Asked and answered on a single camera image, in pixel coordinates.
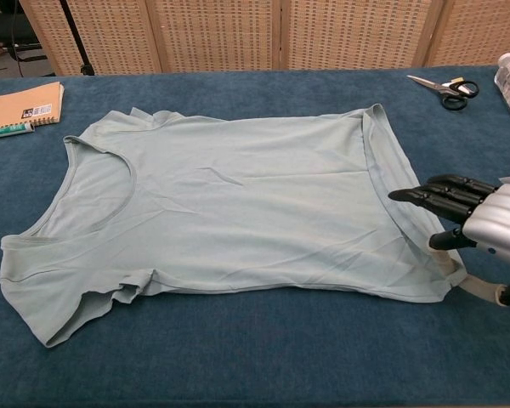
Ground black tripod stand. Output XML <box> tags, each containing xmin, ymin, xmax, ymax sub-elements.
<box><xmin>59</xmin><ymin>0</ymin><xmax>97</xmax><ymax>77</ymax></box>

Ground blue velvet table cover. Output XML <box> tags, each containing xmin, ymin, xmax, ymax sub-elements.
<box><xmin>0</xmin><ymin>64</ymin><xmax>510</xmax><ymax>408</ymax></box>

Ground black office chair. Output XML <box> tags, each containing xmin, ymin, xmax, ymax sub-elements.
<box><xmin>0</xmin><ymin>0</ymin><xmax>48</xmax><ymax>63</ymax></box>

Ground tan spiral notebook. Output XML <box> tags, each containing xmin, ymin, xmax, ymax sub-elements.
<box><xmin>0</xmin><ymin>81</ymin><xmax>65</xmax><ymax>133</ymax></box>

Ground black handled scissors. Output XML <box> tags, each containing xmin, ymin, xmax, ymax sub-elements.
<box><xmin>406</xmin><ymin>74</ymin><xmax>480</xmax><ymax>112</ymax></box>

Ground light green t-shirt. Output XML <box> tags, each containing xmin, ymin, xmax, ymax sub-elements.
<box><xmin>0</xmin><ymin>103</ymin><xmax>468</xmax><ymax>348</ymax></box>

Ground woven rattan screen panel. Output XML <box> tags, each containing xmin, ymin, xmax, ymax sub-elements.
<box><xmin>279</xmin><ymin>0</ymin><xmax>445</xmax><ymax>71</ymax></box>
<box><xmin>19</xmin><ymin>0</ymin><xmax>162</xmax><ymax>77</ymax></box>
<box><xmin>146</xmin><ymin>0</ymin><xmax>284</xmax><ymax>72</ymax></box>
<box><xmin>424</xmin><ymin>0</ymin><xmax>510</xmax><ymax>68</ymax></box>

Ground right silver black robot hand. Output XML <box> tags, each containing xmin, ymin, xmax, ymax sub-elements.
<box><xmin>388</xmin><ymin>172</ymin><xmax>510</xmax><ymax>308</ymax></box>

